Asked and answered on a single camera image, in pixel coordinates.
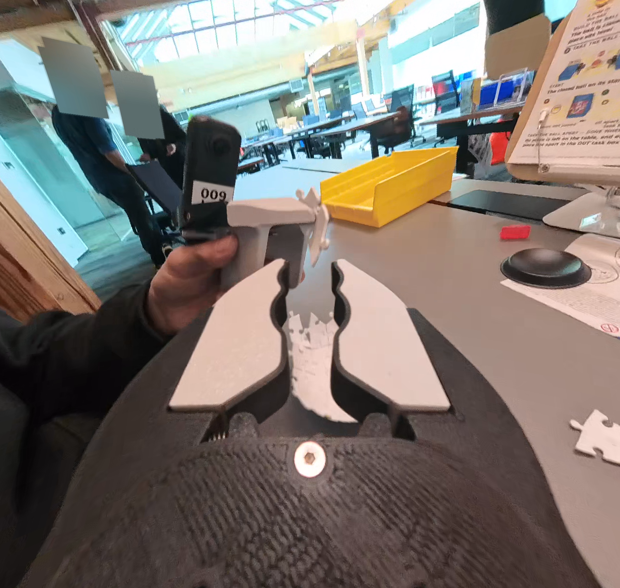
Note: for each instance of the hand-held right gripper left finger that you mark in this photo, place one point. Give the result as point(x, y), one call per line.
point(232, 350)

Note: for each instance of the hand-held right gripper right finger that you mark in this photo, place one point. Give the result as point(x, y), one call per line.
point(387, 355)

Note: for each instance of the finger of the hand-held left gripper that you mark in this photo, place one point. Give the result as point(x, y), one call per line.
point(271, 212)

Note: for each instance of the single white puzzle piece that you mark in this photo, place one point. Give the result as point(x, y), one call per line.
point(317, 234)

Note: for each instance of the assembled white puzzle ball shell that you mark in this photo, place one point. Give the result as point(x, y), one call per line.
point(312, 370)

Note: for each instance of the pile of white puzzle pieces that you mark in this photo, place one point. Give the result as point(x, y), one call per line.
point(596, 435)

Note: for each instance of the person's left forearm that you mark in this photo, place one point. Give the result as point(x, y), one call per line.
point(72, 346)

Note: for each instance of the black round ball stand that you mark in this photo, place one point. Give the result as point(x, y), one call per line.
point(545, 266)

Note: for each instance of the person's left hand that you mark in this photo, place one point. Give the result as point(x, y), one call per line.
point(189, 287)

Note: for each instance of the dark office chair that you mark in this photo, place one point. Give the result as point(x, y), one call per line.
point(155, 186)

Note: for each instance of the long office desk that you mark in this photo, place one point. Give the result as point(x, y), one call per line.
point(339, 125)

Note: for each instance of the yellow plastic bin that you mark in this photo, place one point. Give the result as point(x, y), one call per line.
point(387, 195)

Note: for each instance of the black office chair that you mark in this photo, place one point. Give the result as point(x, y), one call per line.
point(402, 108)
point(443, 91)

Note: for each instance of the small red block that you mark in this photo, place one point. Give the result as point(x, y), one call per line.
point(515, 232)

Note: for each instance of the white paper instruction leaflet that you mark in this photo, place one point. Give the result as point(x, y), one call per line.
point(571, 302)

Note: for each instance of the black flat tablet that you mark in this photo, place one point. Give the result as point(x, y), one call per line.
point(513, 205)

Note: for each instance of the wooden panel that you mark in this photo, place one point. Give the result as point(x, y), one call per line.
point(29, 258)

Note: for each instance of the white plastic device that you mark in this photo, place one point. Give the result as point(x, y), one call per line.
point(581, 220)

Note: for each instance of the blue storage bin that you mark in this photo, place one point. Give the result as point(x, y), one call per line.
point(494, 91)

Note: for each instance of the black and tan sign board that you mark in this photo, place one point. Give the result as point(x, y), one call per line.
point(513, 7)

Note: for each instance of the white instruction board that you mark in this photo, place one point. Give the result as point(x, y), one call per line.
point(581, 89)

